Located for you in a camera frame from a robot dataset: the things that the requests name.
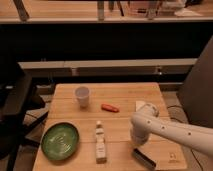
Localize translucent plastic cup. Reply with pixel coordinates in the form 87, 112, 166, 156
75, 86, 90, 108

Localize black chair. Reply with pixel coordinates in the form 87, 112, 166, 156
0, 60, 48, 171

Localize green ribbed plate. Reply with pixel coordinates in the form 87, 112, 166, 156
41, 122, 80, 161

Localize small white bottle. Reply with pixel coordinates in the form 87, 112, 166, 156
95, 121, 107, 164

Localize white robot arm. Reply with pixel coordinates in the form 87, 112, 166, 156
130, 101, 213, 157

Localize orange carrot toy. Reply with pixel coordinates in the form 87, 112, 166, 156
101, 104, 119, 113

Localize black eraser block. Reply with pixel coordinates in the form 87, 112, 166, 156
132, 149, 156, 170

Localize dark grey cabinet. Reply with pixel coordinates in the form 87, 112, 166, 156
177, 36, 213, 128

